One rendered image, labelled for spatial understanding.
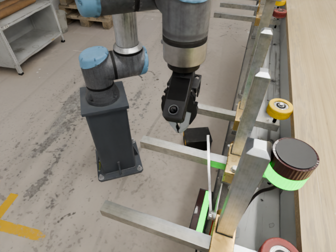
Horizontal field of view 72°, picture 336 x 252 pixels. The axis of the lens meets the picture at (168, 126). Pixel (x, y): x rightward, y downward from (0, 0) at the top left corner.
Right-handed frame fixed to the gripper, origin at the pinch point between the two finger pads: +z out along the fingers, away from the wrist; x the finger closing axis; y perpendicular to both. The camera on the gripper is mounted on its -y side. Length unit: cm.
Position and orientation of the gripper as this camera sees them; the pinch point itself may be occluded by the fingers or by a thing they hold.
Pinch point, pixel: (178, 131)
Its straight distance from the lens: 62.5
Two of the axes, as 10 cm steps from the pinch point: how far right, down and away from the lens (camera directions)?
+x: -9.5, -2.1, 2.2
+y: 3.0, -6.7, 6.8
